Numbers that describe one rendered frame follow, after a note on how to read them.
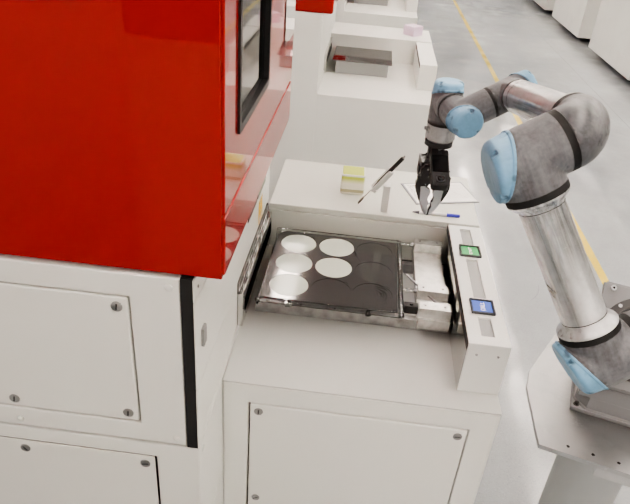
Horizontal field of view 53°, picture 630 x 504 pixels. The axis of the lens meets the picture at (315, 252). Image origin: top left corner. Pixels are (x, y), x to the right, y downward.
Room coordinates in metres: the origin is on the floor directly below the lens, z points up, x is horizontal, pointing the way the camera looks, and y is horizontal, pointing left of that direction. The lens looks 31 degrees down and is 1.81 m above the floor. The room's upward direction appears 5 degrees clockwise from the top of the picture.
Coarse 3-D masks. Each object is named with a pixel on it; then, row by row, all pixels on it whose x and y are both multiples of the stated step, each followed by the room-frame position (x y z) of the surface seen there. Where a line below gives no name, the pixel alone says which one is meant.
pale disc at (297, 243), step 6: (282, 240) 1.57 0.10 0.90; (288, 240) 1.58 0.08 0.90; (294, 240) 1.58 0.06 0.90; (300, 240) 1.58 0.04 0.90; (306, 240) 1.58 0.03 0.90; (312, 240) 1.59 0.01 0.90; (288, 246) 1.54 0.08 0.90; (294, 246) 1.55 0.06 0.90; (300, 246) 1.55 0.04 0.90; (306, 246) 1.55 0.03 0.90; (312, 246) 1.55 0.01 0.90
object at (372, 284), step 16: (320, 240) 1.59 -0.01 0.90; (352, 240) 1.61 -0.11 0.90; (368, 240) 1.61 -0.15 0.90; (272, 256) 1.48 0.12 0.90; (320, 256) 1.50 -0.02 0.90; (336, 256) 1.51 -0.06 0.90; (352, 256) 1.52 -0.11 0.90; (368, 256) 1.53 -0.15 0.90; (384, 256) 1.53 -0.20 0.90; (272, 272) 1.40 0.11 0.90; (288, 272) 1.41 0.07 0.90; (304, 272) 1.41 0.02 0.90; (352, 272) 1.43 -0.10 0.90; (368, 272) 1.44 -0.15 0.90; (384, 272) 1.45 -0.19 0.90; (320, 288) 1.35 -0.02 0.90; (336, 288) 1.35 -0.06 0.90; (352, 288) 1.36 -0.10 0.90; (368, 288) 1.36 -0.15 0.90; (384, 288) 1.37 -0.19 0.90; (336, 304) 1.28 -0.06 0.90; (352, 304) 1.29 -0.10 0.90; (368, 304) 1.29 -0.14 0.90; (384, 304) 1.30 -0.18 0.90
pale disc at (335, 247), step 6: (324, 240) 1.59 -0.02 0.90; (330, 240) 1.60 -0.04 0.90; (336, 240) 1.60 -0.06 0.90; (342, 240) 1.60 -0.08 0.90; (324, 246) 1.56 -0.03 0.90; (330, 246) 1.56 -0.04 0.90; (336, 246) 1.57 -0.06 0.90; (342, 246) 1.57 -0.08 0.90; (348, 246) 1.57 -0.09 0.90; (324, 252) 1.53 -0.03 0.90; (330, 252) 1.53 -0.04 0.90; (336, 252) 1.53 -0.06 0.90; (342, 252) 1.53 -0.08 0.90; (348, 252) 1.54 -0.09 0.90
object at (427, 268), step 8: (416, 256) 1.58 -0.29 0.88; (424, 256) 1.58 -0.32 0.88; (432, 256) 1.59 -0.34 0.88; (440, 256) 1.59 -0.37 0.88; (416, 264) 1.54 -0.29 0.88; (424, 264) 1.54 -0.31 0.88; (432, 264) 1.54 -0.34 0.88; (440, 264) 1.55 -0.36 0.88; (416, 272) 1.49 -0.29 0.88; (424, 272) 1.50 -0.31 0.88; (432, 272) 1.50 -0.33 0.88; (440, 272) 1.50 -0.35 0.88; (416, 280) 1.45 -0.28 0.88; (424, 280) 1.45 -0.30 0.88; (432, 280) 1.46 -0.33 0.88; (440, 280) 1.46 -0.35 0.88; (416, 296) 1.38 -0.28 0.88; (416, 320) 1.30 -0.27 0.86; (424, 320) 1.27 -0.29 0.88; (432, 320) 1.27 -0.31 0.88; (440, 320) 1.28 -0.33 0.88; (424, 328) 1.27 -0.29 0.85; (432, 328) 1.27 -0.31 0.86; (440, 328) 1.27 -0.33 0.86; (448, 328) 1.27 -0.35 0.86
